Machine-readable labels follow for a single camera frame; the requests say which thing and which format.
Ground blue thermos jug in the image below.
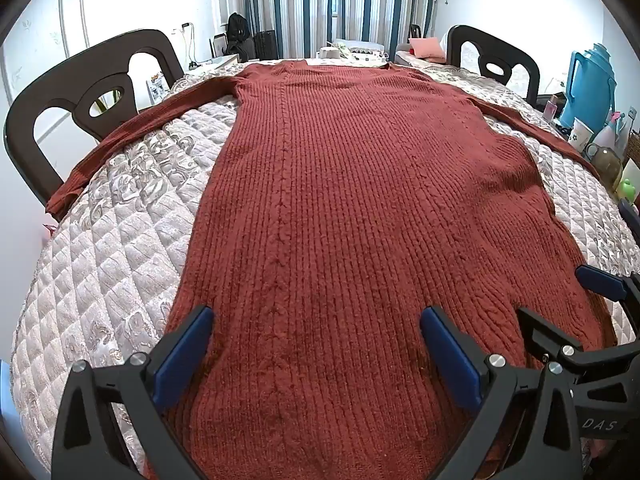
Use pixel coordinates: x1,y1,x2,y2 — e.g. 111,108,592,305
559,44,617,133

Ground dark wooden chair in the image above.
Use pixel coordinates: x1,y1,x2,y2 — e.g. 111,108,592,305
2,29,186,221
446,25,541,106

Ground pink pillow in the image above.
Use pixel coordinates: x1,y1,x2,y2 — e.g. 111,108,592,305
409,37,446,61

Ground black backpack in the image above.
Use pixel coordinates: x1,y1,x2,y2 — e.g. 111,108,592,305
226,12,257,63

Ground green toy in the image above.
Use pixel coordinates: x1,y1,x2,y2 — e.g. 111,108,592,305
616,165,639,202

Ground white sofa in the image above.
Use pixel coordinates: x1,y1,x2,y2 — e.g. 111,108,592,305
395,42,453,68

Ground white low cabinet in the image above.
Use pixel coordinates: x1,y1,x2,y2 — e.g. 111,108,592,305
190,52,239,81

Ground green potted plant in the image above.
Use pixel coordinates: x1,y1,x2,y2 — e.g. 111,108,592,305
90,87,121,114

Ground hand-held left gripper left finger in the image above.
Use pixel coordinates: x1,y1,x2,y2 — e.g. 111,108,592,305
50,305,216,480

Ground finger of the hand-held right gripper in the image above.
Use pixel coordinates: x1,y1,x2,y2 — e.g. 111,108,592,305
575,265,640,307
517,307,640,386

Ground red knit sweater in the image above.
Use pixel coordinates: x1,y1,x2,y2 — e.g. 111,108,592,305
46,57,618,480

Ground white printed cup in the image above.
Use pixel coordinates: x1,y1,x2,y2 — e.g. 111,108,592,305
570,117,596,153

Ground blue and white striped curtains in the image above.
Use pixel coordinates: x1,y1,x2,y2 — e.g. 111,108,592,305
232,0,441,61

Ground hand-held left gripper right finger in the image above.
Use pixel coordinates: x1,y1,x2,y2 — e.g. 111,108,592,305
420,305,586,480

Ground white spray bottle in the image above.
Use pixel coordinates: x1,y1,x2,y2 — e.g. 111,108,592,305
597,111,633,161

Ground beige quilted blanket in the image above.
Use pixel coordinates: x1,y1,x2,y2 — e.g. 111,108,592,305
10,57,640,480

